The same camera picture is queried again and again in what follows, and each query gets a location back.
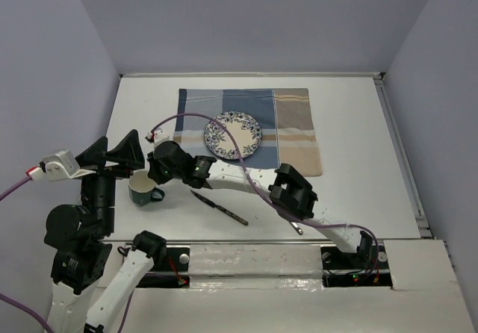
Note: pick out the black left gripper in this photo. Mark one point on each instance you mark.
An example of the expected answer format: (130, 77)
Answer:
(128, 149)

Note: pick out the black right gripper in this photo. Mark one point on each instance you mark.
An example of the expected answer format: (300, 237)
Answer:
(154, 170)

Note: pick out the dark green mug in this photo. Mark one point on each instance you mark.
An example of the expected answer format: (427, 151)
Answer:
(143, 190)

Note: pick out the blue floral plate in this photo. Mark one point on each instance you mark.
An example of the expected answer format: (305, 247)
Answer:
(244, 128)

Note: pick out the blue beige plaid cloth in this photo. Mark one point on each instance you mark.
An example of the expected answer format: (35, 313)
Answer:
(284, 116)

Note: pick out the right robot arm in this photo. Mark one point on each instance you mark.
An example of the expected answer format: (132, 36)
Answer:
(287, 191)

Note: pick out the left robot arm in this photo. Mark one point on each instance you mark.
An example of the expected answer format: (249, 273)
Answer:
(77, 233)

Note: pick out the steel table knife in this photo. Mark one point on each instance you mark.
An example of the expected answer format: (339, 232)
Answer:
(220, 208)

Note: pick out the white front cover panel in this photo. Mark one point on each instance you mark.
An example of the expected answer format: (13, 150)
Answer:
(255, 260)

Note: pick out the steel fork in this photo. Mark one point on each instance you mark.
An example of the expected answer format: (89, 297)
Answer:
(298, 230)

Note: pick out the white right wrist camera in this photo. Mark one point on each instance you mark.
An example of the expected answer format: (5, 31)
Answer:
(157, 137)

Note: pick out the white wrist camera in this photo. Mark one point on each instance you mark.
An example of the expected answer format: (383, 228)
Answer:
(58, 166)
(157, 137)

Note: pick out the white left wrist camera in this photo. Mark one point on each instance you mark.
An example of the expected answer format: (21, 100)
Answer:
(58, 166)

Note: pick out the white table edge rail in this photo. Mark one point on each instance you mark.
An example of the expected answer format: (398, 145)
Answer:
(255, 75)

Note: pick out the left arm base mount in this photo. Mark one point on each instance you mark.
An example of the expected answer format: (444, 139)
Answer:
(157, 271)

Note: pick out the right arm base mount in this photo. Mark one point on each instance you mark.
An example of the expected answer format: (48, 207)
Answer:
(346, 270)

